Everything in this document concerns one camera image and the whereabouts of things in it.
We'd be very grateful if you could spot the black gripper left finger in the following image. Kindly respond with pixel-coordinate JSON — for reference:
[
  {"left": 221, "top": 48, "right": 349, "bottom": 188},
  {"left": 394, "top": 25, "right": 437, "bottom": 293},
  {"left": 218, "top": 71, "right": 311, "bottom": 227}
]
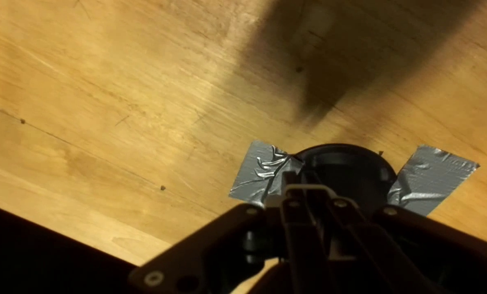
[{"left": 128, "top": 205, "right": 280, "bottom": 294}]

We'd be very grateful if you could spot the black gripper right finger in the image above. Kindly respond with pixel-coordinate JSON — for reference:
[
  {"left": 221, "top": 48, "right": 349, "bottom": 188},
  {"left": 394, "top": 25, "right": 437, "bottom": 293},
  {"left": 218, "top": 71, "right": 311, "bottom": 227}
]
[{"left": 282, "top": 173, "right": 487, "bottom": 294}]

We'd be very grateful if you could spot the dark upside-down cup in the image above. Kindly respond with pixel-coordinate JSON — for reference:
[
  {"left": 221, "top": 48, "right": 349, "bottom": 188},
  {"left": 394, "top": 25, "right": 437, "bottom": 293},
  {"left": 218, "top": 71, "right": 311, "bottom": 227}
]
[{"left": 295, "top": 144, "right": 398, "bottom": 213}]

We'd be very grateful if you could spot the grey duct tape left piece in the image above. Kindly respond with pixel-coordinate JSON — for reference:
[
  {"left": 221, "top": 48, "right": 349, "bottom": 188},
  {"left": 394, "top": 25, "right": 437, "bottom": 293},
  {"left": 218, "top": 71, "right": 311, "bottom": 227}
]
[{"left": 229, "top": 141, "right": 303, "bottom": 208}]

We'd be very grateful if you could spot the grey duct tape piece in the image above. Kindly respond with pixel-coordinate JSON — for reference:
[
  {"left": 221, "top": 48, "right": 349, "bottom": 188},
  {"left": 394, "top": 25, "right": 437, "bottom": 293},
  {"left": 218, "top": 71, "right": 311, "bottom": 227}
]
[
  {"left": 229, "top": 141, "right": 303, "bottom": 208},
  {"left": 388, "top": 146, "right": 479, "bottom": 216}
]

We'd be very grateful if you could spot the grey duct tape right piece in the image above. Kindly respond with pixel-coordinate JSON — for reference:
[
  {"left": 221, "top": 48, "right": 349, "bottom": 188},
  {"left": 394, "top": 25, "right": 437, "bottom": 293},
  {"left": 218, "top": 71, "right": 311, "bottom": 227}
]
[{"left": 388, "top": 146, "right": 479, "bottom": 216}]

